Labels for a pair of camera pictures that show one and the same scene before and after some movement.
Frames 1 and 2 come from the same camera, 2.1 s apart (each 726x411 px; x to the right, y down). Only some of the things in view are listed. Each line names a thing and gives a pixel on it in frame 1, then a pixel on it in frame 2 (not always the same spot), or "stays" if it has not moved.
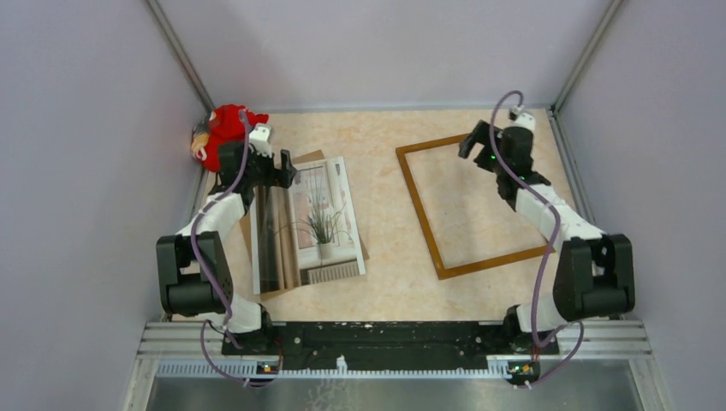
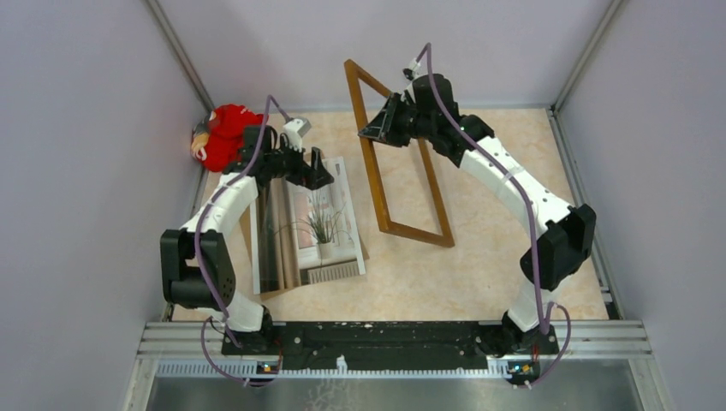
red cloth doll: (221, 126) stays
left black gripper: (276, 177) -> (312, 176)
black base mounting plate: (389, 342) stays
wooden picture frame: (441, 271) -> (354, 73)
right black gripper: (482, 135) -> (383, 128)
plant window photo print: (306, 231) stays
